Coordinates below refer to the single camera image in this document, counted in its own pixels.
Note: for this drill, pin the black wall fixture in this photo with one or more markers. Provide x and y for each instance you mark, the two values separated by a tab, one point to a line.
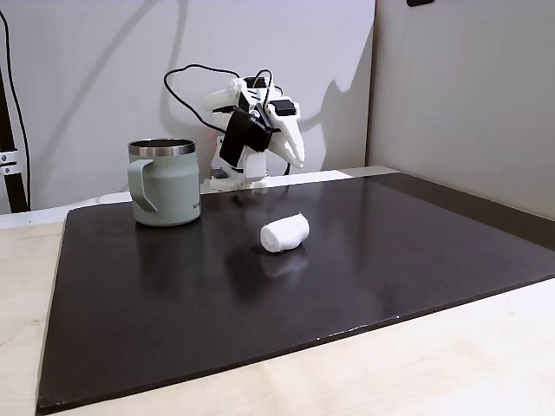
419	2

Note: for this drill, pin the white stand clamp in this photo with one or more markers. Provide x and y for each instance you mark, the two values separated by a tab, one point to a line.
8	161

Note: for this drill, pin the white gauze roll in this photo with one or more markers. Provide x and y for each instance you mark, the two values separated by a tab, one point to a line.
284	232

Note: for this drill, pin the black stand pole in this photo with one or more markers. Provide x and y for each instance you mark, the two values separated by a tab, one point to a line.
9	130

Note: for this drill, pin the black camera box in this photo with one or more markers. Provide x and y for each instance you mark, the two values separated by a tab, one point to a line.
243	136

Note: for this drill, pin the black table mat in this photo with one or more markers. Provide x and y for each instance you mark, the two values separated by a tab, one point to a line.
173	303

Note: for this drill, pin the sage green steel-rimmed mug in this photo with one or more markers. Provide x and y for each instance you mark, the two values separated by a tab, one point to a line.
169	195

